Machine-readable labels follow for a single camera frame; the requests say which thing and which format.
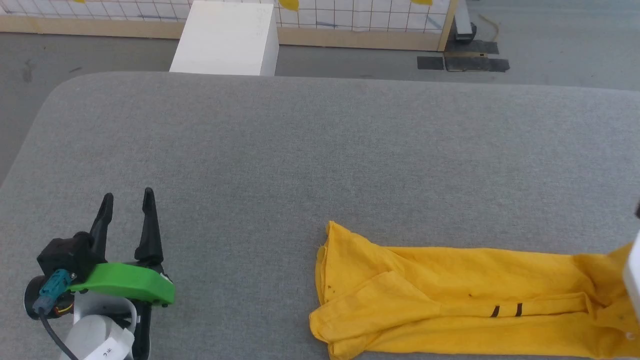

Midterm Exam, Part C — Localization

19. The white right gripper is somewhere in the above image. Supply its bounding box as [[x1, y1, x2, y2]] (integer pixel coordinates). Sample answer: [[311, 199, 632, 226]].
[[622, 230, 640, 321]]

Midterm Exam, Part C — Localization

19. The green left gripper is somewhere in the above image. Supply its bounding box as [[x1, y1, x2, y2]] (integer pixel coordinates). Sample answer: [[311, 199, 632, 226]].
[[24, 187, 176, 321]]

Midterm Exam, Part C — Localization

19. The yellow t-shirt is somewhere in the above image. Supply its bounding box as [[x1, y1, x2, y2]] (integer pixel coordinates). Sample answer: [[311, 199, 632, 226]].
[[309, 221, 640, 360]]

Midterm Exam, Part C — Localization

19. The white box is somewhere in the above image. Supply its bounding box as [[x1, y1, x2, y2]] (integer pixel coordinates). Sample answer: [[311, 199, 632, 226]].
[[169, 0, 280, 77]]

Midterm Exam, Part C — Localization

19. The black floor plate under foot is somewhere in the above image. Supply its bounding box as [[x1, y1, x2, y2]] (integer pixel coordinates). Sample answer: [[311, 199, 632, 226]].
[[444, 39, 500, 55]]

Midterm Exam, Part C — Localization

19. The grey metal partition foot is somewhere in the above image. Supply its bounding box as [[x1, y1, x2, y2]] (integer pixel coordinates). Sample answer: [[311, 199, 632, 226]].
[[454, 0, 477, 42]]

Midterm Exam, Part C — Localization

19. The left camera cable, teal plug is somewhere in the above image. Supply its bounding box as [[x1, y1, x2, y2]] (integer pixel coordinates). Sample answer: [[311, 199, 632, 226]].
[[32, 269, 81, 360]]

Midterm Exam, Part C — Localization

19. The thin yellow floor cable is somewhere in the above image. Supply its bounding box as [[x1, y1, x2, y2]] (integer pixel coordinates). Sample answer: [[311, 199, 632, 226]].
[[479, 13, 500, 42]]

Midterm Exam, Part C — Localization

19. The lemon print partition, wooden frame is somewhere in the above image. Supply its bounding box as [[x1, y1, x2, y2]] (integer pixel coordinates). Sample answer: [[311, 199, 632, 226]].
[[0, 0, 459, 52]]

